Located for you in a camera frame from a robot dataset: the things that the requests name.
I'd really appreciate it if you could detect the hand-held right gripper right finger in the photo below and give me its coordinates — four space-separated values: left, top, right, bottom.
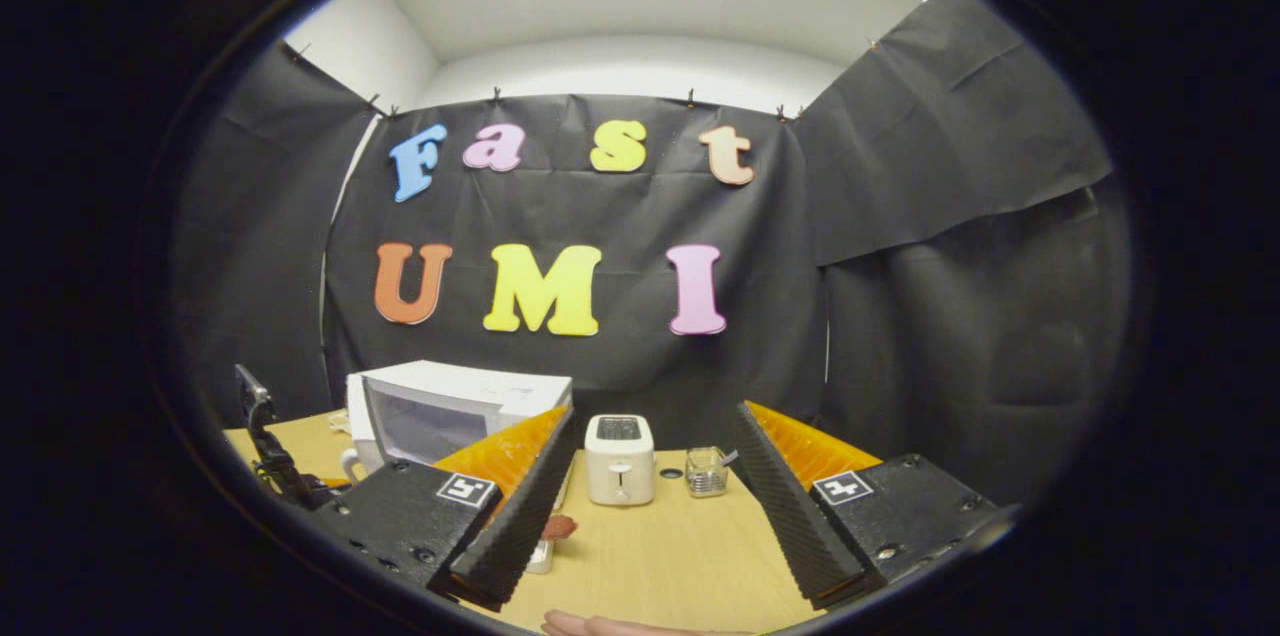
733 401 1013 612

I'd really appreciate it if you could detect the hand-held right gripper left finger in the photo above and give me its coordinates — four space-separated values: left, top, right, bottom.
305 404 579 614

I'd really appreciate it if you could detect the white microwave oven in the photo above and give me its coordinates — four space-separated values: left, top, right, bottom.
340 361 575 489

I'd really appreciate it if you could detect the white toaster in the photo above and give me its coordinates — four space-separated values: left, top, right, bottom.
584 414 657 507

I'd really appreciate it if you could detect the black backdrop cloth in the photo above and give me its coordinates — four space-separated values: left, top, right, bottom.
170 0 1136 517

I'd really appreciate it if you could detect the small wire mesh basket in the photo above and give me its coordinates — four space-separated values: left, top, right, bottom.
685 446 739 499

